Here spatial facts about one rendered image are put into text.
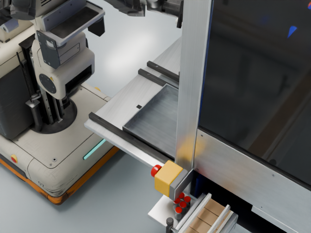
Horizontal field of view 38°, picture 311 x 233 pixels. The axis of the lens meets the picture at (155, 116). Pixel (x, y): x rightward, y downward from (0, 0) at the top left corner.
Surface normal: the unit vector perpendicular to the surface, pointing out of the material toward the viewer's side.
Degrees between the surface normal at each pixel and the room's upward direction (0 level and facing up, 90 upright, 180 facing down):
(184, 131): 90
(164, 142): 0
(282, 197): 90
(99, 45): 0
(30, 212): 0
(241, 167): 90
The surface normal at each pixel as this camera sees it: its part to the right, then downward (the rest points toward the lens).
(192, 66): -0.60, 0.61
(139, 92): 0.00, -0.65
